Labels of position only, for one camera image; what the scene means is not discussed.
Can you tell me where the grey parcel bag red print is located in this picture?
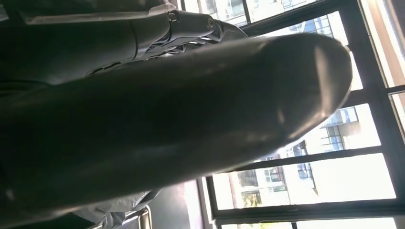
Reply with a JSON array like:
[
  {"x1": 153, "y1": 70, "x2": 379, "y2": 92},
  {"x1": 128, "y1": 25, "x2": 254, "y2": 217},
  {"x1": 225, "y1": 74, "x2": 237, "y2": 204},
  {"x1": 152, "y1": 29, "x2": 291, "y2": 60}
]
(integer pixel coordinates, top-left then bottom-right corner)
[{"x1": 72, "y1": 188, "x2": 162, "y2": 229}]

